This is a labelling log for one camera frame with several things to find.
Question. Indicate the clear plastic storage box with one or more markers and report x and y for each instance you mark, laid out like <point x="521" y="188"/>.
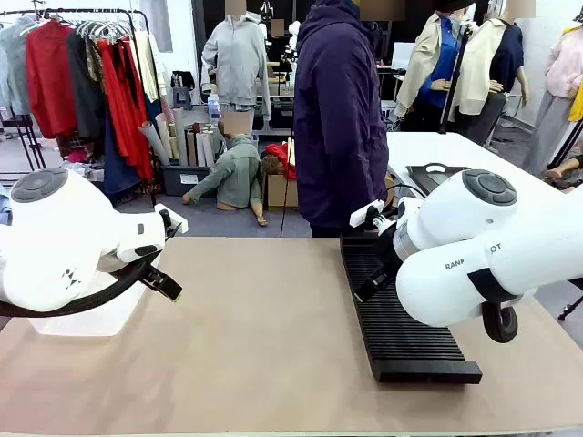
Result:
<point x="91" y="324"/>

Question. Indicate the grey blue sweater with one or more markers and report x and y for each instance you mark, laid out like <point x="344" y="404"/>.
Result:
<point x="13" y="64"/>

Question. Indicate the long red dress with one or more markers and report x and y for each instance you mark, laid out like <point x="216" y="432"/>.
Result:
<point x="120" y="104"/>

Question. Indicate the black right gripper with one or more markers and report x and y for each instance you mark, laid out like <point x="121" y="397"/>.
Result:
<point x="391" y="250"/>

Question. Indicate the red jacket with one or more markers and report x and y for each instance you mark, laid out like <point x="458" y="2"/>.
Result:
<point x="48" y="77"/>

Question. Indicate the black clothes rack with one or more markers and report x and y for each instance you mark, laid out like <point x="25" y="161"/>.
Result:
<point x="136" y="54"/>

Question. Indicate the red cloth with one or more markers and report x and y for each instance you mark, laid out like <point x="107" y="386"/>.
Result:
<point x="278" y="157"/>

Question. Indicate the mannequin pink top grey skirt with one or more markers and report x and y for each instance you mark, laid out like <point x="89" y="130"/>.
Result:
<point x="553" y="104"/>

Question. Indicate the mannequin in grey hoodie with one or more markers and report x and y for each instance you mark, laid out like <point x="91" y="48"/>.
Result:
<point x="237" y="59"/>

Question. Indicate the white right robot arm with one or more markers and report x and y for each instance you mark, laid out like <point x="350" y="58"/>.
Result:
<point x="455" y="214"/>

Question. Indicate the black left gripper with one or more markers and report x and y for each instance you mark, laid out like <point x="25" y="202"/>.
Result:
<point x="148" y="272"/>

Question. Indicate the grey storage bin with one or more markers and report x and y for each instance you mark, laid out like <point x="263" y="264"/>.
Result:
<point x="187" y="179"/>

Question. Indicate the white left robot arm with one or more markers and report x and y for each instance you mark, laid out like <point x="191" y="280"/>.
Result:
<point x="54" y="236"/>

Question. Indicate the mannequin beige coat blue shirt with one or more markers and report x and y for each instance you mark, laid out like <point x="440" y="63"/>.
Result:
<point x="437" y="59"/>

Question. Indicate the yellow garment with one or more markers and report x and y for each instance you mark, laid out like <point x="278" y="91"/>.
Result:
<point x="577" y="91"/>

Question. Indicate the navy blue garment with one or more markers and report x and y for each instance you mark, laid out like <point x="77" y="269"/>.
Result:
<point x="119" y="164"/>

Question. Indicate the person in purple jacket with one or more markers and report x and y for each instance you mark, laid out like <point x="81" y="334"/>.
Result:
<point x="337" y="114"/>

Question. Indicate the black slotted PCB rack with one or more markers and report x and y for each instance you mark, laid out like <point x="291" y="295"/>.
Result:
<point x="410" y="346"/>

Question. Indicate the black tripod pole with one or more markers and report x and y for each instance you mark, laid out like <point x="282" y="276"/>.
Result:
<point x="455" y="77"/>

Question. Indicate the white table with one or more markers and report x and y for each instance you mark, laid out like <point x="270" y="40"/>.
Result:
<point x="437" y="148"/>

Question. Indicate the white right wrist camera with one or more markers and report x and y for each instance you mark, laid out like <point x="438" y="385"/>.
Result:
<point x="362" y="216"/>

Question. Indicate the cream garment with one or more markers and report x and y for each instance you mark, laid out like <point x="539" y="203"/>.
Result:
<point x="148" y="64"/>

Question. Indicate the mannequin cream jacket navy dress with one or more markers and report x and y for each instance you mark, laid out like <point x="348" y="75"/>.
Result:
<point x="492" y="68"/>

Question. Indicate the mannequin torso green jacket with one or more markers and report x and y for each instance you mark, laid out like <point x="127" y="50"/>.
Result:
<point x="237" y="173"/>

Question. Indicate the dark grey coat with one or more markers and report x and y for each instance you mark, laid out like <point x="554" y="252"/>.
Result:
<point x="84" y="86"/>

